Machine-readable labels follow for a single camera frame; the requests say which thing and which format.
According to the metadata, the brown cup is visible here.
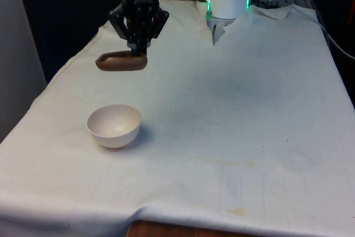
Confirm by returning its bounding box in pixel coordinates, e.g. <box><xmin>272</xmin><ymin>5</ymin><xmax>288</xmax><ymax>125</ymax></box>
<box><xmin>95</xmin><ymin>50</ymin><xmax>148</xmax><ymax>72</ymax></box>

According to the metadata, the white bowl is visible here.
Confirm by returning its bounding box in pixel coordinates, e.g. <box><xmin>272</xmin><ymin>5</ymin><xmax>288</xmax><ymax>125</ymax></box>
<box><xmin>86</xmin><ymin>104</ymin><xmax>142</xmax><ymax>149</ymax></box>

